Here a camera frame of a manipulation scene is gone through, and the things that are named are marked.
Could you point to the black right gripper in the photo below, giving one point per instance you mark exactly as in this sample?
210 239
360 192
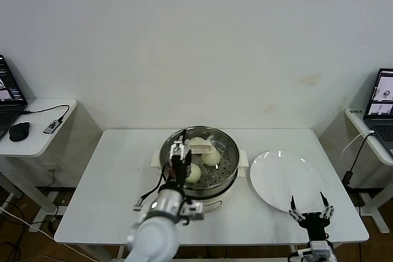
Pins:
316 222

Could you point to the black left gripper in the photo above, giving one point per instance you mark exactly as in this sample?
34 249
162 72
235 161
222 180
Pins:
179 171

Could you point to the white steamed baozi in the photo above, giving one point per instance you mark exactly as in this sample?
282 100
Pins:
212 159
194 173
196 140

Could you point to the light blue left robot arm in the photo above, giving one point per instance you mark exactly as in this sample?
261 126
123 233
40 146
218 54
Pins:
153 237

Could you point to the perforated stainless steel steamer pot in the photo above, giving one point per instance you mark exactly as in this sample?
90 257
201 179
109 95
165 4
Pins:
225 183

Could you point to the round white plate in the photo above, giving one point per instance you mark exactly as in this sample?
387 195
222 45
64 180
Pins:
262 165

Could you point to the cream electric cooker base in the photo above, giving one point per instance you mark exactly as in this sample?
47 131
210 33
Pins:
215 205

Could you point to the small grey usb hub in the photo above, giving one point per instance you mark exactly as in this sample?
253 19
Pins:
51 126

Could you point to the grey laptop with bright screen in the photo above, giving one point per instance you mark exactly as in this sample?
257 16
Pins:
383 90

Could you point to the white side table with mouse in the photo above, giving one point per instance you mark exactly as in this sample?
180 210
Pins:
37 145

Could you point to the white floor power strip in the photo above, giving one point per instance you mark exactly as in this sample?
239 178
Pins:
35 227

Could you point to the black computer mouse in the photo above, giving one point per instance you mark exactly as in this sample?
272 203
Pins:
19 131

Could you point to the black laptop with dark screen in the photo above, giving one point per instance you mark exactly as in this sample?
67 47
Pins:
9 90

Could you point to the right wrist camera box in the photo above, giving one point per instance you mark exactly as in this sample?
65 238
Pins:
320 248

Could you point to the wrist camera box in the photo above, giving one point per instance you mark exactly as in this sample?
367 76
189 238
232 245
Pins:
320 248
192 211

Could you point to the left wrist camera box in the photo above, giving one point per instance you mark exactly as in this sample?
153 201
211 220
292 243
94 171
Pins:
192 211

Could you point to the white wall socket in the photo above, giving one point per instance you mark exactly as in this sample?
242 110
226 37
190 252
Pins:
52 169

